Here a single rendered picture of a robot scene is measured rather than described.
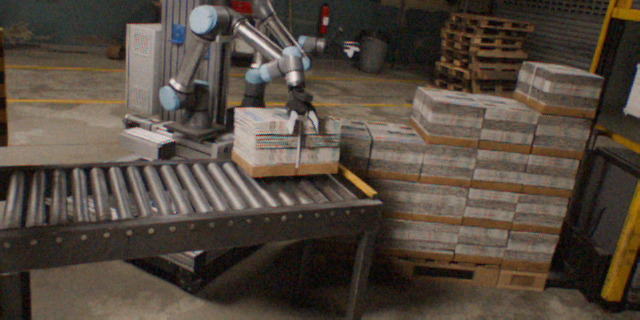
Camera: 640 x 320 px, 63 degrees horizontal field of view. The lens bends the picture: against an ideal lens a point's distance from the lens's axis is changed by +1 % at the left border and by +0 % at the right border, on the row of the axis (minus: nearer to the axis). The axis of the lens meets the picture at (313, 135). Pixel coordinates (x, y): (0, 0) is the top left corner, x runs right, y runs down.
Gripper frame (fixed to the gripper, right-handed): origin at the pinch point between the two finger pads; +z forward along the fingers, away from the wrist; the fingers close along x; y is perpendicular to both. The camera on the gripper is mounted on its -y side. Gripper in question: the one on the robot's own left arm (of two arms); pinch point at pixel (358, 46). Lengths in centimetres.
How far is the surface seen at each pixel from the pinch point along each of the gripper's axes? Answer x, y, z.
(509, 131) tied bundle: 35, 26, 85
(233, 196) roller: 135, 28, -41
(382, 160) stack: 46, 49, 21
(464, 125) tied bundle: 37, 25, 61
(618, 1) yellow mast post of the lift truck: -38, -39, 152
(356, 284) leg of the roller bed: 129, 65, 10
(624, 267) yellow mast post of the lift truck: 53, 88, 160
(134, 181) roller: 135, 28, -78
